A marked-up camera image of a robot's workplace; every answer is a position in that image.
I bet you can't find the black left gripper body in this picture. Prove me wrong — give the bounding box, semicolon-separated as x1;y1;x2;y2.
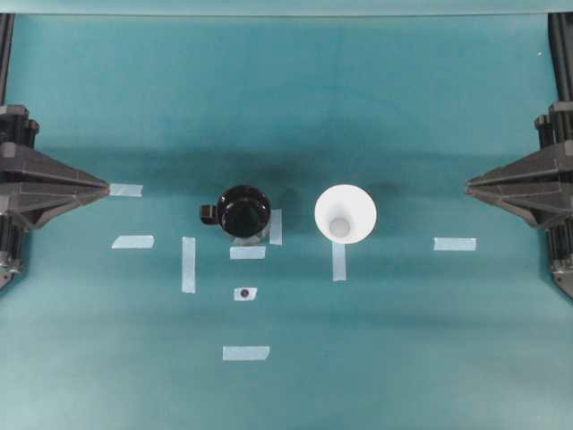
0;104;37;288

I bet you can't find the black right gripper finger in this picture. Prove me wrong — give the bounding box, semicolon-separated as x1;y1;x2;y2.
466;187;572;229
466;142;572;187

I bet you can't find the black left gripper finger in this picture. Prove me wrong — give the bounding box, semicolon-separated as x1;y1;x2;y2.
1;185;109;229
1;142;109;188

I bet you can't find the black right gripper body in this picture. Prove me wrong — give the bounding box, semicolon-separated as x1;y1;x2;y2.
535;101;573;297

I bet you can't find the white paper cup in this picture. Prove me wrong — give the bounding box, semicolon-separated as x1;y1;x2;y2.
314;184;377;245

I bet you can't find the black cup holder with handle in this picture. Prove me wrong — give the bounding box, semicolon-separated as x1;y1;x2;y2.
200;185;271;246

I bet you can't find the blue tape strip under holder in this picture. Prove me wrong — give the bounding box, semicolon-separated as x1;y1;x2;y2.
229;245;266;260

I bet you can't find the vertical blue tape under cup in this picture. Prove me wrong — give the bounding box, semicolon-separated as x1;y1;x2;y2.
332;242;347;281

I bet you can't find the vertical blue tape beside holder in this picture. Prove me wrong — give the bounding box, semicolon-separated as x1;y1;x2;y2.
269;209;283;245

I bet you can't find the blue tape strip far left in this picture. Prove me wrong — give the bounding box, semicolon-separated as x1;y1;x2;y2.
109;184;143;197

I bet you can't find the blue tape strip lower left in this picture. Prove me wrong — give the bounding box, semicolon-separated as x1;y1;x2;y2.
111;235;155;249

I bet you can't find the blue tape strip right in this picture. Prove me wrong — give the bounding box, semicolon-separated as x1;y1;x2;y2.
433;237;477;252

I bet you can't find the blue tape with dark dot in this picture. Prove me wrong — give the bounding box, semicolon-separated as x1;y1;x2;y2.
234;288;258;301

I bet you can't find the blue tape strip bottom centre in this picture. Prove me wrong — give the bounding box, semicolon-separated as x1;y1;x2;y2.
222;346;270;361

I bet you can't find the black right frame rail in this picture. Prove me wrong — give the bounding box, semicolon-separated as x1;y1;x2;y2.
548;12;573;101

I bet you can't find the black frame rail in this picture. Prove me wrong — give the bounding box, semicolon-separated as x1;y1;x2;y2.
548;12;573;101
0;13;15;105

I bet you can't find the black left frame rail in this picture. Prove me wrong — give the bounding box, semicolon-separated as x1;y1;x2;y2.
0;13;15;105

